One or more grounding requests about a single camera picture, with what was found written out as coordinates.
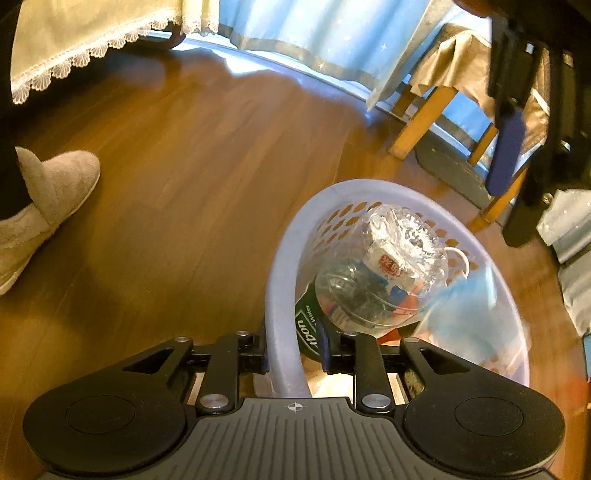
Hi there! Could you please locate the blue face mask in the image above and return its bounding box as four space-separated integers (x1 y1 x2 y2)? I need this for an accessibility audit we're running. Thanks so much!
416 247 502 365

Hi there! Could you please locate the clear plastic water bottle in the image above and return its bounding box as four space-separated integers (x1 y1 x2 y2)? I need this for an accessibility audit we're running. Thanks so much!
295 203 451 365

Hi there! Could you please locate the light blue curtain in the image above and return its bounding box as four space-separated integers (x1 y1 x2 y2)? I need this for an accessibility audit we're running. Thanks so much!
217 0 497 167

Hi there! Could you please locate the lavender plastic basket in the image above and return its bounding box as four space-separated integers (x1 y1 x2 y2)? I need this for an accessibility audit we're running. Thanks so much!
265 179 532 398

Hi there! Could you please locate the grey fleece slipper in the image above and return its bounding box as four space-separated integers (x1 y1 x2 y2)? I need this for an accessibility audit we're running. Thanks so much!
0 148 101 297

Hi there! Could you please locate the dark curved furniture foot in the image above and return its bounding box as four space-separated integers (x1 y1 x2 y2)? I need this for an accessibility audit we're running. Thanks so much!
150 21 186 51

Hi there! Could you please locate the wooden furniture leg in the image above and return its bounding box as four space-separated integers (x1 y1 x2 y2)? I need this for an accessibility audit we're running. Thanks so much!
388 85 532 232

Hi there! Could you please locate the cream lace-trimmed cloth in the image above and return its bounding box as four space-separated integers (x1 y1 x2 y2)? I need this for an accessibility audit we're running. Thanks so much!
10 0 221 106

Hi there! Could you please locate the dark floor mat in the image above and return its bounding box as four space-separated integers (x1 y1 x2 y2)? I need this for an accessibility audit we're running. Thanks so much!
413 138 497 208

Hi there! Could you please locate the blue and white milk carton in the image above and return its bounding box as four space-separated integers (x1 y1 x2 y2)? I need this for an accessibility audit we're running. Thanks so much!
365 249 426 305

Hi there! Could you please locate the grey star-print cloth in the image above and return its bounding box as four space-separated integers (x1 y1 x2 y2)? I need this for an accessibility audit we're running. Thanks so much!
536 187 591 340

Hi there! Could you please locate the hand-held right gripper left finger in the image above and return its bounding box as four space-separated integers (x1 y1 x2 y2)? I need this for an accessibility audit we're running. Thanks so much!
122 330 272 414

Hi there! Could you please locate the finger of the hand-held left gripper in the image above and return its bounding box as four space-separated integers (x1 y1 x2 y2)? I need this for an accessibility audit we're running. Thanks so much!
487 18 541 198
505 46 591 246

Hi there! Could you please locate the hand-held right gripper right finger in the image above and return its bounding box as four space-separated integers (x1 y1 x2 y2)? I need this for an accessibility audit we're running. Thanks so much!
318 323 469 413

